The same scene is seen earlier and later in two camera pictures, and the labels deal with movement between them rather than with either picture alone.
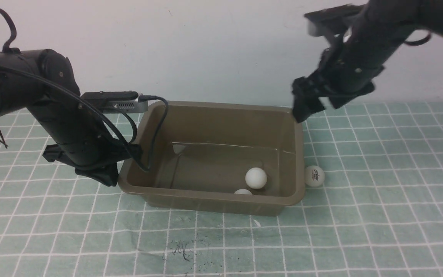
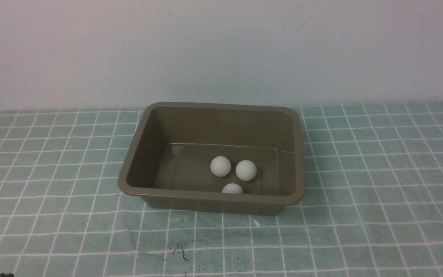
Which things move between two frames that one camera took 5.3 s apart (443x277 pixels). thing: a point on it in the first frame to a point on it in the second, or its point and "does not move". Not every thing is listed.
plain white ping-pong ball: (243, 191) to (232, 188)
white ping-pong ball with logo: (314, 176) to (220, 166)
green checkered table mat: (386, 196) does not move
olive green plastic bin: (220, 157) does not move
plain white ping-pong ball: (256, 178) to (246, 170)
